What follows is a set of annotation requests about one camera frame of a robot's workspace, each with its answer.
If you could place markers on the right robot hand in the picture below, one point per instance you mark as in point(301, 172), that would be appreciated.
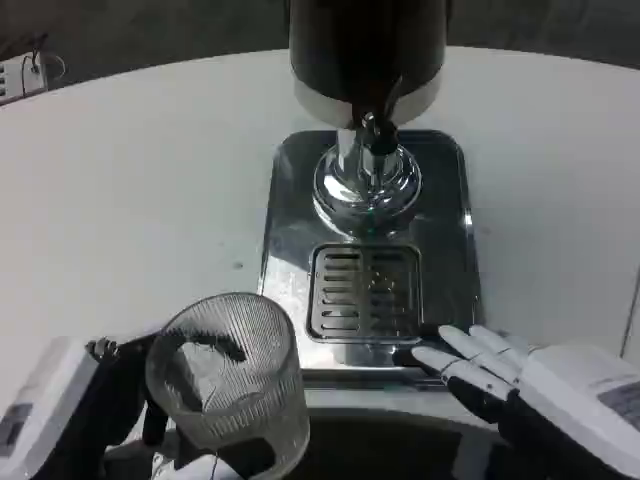
point(550, 395)

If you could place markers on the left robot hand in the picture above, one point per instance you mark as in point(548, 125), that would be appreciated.
point(60, 400)

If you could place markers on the clear ribbed glass cup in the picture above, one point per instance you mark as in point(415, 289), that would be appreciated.
point(227, 370)

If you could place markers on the slotted steel drain grid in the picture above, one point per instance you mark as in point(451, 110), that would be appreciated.
point(365, 295)

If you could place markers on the steel drip tray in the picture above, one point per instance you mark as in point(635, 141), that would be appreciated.
point(370, 250)

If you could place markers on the black tap lever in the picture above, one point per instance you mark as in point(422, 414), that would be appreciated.
point(387, 120)

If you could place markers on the white power strip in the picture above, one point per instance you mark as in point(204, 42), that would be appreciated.
point(20, 77)

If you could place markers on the black steel drink dispenser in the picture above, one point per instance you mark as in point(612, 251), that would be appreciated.
point(366, 85)

